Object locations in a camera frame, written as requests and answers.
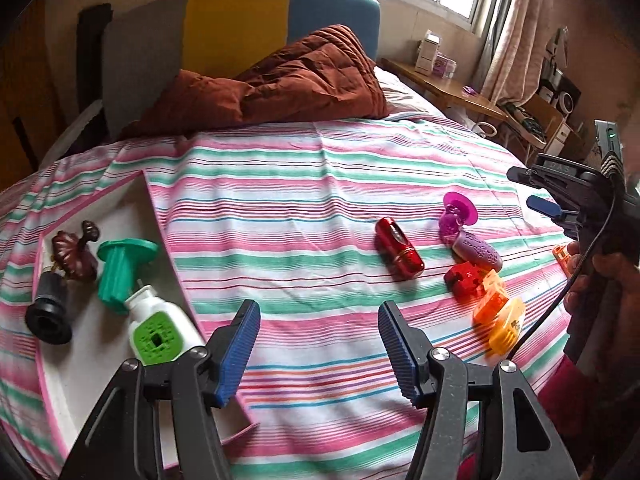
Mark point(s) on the purple patterned box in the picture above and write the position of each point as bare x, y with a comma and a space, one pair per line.
445, 65

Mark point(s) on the magenta suction cup toy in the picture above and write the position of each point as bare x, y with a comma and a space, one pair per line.
457, 210

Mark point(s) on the red toy block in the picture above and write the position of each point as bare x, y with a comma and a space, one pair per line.
465, 282

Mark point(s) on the person's right hand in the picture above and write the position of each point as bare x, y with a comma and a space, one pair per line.
607, 280

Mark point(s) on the brown down jacket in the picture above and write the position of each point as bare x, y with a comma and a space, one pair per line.
300, 75

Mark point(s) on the small purple item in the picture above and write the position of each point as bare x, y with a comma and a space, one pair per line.
470, 91

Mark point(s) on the grey yellow blue headboard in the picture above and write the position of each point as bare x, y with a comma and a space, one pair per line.
235, 15

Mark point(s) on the white pink pillow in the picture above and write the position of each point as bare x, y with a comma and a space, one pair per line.
405, 95

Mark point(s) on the black rolled mat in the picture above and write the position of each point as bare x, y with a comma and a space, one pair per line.
95, 50

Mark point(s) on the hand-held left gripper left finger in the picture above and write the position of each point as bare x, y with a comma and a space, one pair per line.
237, 355

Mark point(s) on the small orange toy piece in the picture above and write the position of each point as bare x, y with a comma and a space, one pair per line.
562, 255

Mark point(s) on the wooden bedside desk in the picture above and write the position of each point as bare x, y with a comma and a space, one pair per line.
450, 92

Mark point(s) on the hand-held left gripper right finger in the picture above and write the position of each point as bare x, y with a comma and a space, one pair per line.
402, 355

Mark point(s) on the yellow toy piece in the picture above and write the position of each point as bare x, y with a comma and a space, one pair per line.
507, 327

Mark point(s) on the brown flower hair clip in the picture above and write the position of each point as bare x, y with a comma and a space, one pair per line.
75, 252

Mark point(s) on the wooden wardrobe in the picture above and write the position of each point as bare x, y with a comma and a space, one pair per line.
30, 110

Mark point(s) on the red metallic cylinder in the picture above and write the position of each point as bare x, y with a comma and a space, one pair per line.
400, 247

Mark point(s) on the purple patterned capsule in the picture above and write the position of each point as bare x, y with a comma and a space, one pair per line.
480, 252

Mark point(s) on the striped pink green bedsheet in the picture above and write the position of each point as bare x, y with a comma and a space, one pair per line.
310, 185

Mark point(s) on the white bottle green label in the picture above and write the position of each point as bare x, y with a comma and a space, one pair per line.
155, 330

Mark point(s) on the beige patterned curtain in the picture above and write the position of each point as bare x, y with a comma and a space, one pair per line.
520, 30

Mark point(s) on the wooden side cabinet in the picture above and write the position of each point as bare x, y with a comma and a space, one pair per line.
542, 120

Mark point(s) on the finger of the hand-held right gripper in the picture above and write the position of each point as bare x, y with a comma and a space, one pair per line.
547, 207
527, 176

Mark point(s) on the orange toy block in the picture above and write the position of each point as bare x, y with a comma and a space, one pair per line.
490, 297

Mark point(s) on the white plastic rail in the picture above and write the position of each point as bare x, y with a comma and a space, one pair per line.
75, 130

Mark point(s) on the person's dark red clothing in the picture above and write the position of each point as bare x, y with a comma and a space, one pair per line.
565, 410

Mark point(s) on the black silver stereo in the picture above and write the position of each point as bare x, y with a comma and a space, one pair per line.
560, 87

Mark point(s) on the pink white cardboard tray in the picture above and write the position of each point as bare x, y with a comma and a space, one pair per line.
90, 390

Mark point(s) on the green T-shaped plastic part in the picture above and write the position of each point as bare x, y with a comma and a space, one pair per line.
122, 270

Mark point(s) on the black plastic cylinder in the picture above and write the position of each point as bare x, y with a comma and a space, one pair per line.
47, 310

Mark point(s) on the white carton box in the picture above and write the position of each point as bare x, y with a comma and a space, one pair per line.
427, 52

